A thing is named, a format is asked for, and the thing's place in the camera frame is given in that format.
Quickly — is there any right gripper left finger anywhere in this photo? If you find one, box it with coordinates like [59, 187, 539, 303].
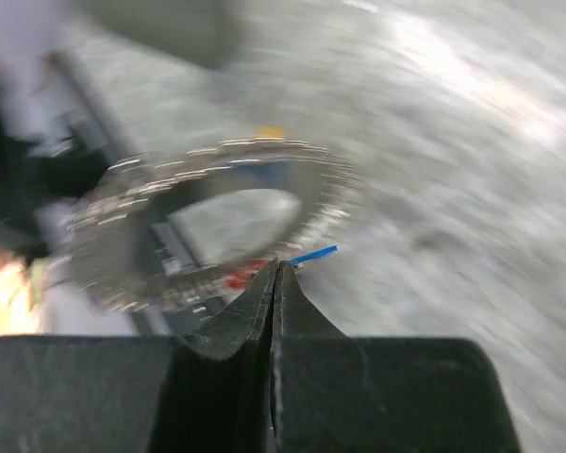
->
[150, 260, 277, 452]

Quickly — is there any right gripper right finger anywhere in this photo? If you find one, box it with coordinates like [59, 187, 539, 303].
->
[270, 261, 346, 452]

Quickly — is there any blue tag key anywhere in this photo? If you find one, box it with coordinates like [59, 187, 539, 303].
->
[290, 245, 338, 267]

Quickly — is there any large keyring with small rings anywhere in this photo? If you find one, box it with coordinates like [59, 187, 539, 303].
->
[63, 138, 365, 311]

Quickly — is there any yellow tag key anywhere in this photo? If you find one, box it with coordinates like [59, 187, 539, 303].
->
[255, 126, 287, 140]

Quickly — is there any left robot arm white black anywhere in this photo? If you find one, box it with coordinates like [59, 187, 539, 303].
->
[0, 1, 138, 336]

